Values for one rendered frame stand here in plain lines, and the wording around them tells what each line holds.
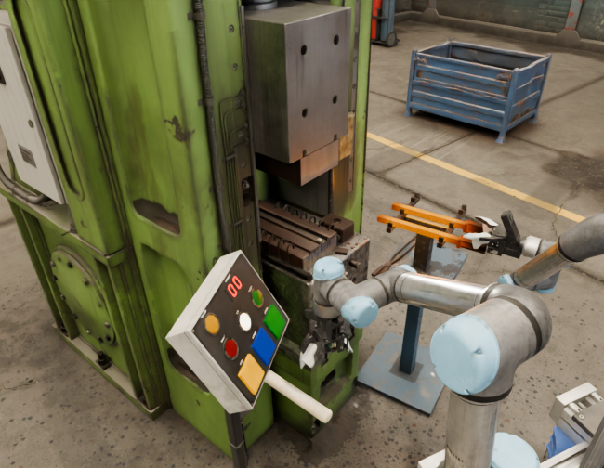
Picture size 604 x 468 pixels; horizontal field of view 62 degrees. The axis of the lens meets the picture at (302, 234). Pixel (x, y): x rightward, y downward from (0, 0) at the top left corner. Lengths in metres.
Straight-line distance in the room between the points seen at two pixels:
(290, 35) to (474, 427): 1.03
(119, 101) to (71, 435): 1.61
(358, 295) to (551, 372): 1.90
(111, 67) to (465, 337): 1.30
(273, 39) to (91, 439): 1.95
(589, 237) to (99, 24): 1.51
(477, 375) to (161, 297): 1.50
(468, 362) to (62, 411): 2.26
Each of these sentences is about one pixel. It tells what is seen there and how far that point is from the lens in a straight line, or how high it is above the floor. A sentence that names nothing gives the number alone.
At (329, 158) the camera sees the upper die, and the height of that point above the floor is 1.31.
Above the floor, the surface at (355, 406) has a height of 0.00.
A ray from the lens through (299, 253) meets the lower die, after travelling 1.79.
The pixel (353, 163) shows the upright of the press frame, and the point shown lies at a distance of 2.11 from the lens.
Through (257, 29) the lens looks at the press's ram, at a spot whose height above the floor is 1.74.
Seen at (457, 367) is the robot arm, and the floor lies 1.40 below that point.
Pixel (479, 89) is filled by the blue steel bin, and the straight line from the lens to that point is 5.43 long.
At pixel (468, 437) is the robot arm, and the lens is 1.00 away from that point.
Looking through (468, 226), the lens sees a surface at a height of 0.95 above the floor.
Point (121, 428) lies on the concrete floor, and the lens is 2.64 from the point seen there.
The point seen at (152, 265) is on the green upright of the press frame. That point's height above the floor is 0.88.
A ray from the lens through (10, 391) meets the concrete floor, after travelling 3.03.
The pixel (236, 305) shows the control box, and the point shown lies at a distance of 1.36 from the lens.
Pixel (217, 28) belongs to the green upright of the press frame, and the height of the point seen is 1.76.
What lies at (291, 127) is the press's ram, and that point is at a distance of 1.50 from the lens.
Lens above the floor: 2.03
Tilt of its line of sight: 33 degrees down
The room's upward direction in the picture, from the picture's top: 1 degrees counter-clockwise
